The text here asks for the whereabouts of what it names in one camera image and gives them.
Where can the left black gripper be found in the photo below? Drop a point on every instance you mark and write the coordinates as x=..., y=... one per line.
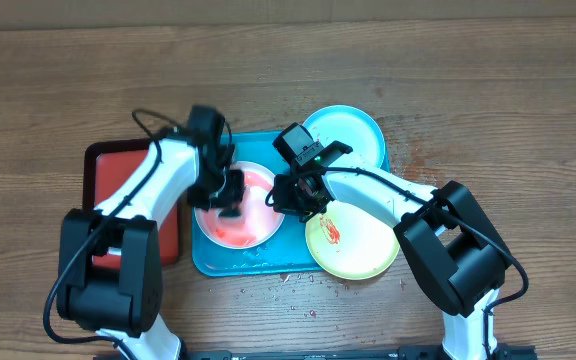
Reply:
x=232, y=196

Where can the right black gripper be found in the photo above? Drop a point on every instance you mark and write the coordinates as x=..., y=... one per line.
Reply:
x=289, y=207

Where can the white plate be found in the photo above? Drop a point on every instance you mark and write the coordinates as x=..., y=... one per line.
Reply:
x=257, y=222

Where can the yellow-green plate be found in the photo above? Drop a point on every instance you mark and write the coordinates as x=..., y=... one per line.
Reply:
x=348, y=243

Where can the light blue plate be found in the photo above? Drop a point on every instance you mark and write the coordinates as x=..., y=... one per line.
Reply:
x=352, y=127

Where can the green and pink sponge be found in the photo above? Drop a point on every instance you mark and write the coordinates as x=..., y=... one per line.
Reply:
x=230, y=213

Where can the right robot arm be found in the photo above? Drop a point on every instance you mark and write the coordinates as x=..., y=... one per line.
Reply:
x=455, y=253

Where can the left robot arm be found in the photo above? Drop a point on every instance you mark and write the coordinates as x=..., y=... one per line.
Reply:
x=110, y=279

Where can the dark red water tray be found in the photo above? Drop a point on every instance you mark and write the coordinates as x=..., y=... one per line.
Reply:
x=107, y=165

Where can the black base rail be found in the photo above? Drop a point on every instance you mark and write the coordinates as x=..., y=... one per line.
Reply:
x=503, y=352

